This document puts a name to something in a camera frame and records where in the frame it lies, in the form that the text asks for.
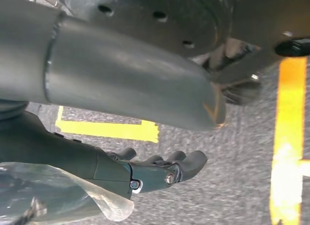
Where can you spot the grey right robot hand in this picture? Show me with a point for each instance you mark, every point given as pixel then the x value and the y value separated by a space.
pixel 60 153

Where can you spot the grey robot leg tube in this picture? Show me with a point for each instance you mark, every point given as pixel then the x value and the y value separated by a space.
pixel 121 72

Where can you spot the clear plastic sheet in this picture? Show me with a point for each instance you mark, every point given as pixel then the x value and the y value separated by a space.
pixel 72 201

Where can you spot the dark perforated robot disc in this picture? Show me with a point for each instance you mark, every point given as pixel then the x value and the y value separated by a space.
pixel 157 32

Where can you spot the black round robot knob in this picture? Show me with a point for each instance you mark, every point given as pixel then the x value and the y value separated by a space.
pixel 293 47

